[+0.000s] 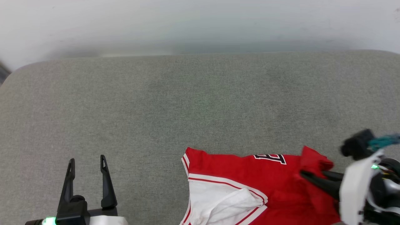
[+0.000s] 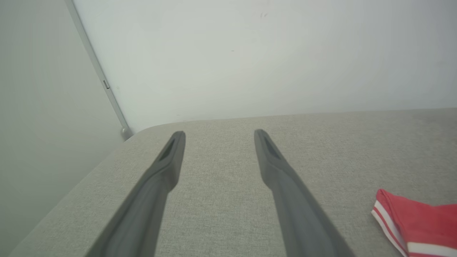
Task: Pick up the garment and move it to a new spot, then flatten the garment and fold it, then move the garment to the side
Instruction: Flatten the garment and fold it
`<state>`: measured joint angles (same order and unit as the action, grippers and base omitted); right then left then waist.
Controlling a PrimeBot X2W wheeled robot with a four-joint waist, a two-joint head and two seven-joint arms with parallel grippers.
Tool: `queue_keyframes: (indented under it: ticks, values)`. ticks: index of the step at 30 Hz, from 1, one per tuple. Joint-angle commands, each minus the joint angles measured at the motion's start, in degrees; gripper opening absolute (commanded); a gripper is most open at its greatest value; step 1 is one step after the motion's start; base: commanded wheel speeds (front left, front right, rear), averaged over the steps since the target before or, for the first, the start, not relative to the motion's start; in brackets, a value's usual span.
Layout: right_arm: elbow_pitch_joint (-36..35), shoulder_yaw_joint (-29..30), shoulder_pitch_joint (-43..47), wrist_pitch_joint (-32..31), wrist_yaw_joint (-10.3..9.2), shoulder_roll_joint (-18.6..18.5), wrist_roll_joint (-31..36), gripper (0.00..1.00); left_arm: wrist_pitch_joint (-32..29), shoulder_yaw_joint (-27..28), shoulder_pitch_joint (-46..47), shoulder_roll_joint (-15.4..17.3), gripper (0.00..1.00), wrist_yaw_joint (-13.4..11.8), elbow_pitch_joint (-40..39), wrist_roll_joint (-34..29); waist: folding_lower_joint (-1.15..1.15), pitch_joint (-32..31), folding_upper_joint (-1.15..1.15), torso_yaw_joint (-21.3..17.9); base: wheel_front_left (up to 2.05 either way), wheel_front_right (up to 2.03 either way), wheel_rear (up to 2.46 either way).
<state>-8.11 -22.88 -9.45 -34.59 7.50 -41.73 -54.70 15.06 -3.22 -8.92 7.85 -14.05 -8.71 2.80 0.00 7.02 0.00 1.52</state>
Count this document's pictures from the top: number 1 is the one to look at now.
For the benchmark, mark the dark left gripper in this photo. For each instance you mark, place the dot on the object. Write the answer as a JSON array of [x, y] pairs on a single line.
[[78, 214]]

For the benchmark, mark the dark white right gripper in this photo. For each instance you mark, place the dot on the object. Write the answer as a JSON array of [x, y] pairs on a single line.
[[379, 193]]

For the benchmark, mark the red and white shirt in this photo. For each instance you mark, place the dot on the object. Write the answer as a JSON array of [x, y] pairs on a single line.
[[275, 184]]

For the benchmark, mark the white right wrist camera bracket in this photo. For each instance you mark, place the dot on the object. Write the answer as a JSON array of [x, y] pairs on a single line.
[[353, 187]]

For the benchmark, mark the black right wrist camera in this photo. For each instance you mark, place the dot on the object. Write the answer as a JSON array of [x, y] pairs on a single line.
[[356, 145]]

